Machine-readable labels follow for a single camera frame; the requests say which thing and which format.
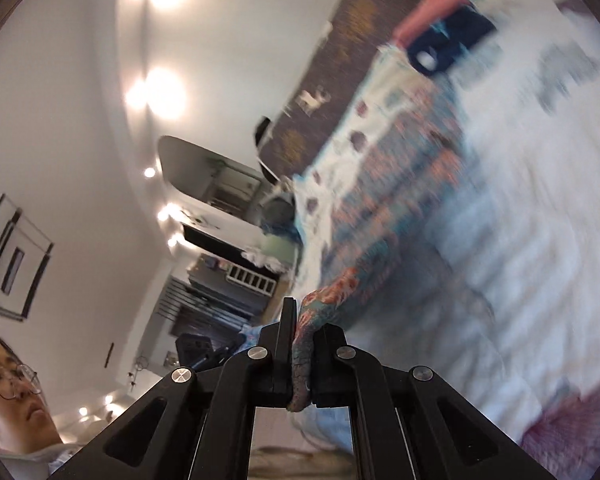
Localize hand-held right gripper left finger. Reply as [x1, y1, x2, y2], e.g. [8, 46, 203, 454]
[47, 297, 298, 480]

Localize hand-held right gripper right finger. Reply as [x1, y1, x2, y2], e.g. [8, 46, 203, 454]
[310, 324, 556, 480]

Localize teal floral shirt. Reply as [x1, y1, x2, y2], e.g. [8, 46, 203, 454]
[287, 77, 473, 413]

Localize pile of grey blue clothes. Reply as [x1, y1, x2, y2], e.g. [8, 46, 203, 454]
[257, 195, 301, 238]

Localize dark slatted cabinet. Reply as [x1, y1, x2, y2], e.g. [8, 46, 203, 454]
[152, 260, 281, 346]

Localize white ladder shelf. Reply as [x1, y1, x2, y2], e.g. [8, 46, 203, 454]
[225, 265, 276, 296]

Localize white cat figurine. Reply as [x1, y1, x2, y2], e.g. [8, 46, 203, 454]
[242, 247, 286, 268]

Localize black flat screen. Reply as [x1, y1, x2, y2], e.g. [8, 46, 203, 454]
[182, 224, 261, 261]

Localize small green cushion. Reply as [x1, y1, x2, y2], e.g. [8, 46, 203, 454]
[260, 235, 296, 258]

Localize person's white top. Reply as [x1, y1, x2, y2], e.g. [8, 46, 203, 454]
[0, 441, 83, 480]

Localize person's head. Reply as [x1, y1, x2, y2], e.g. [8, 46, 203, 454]
[0, 330, 66, 461]

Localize black chair backrest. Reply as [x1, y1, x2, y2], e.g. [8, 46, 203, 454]
[254, 116, 273, 148]

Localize white leaf-print blanket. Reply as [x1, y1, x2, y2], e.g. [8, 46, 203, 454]
[275, 0, 600, 480]

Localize dark deer-print mattress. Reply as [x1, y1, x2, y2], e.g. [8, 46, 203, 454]
[257, 0, 461, 186]

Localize navy star-print garment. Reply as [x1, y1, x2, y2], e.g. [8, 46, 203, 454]
[407, 5, 498, 78]

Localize pink folded garment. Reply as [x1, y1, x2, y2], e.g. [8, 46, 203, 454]
[392, 0, 473, 48]

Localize round wire glasses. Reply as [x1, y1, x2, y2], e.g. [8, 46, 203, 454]
[0, 362, 43, 402]

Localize framed wall picture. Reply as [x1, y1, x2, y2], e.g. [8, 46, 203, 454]
[0, 192, 56, 321]

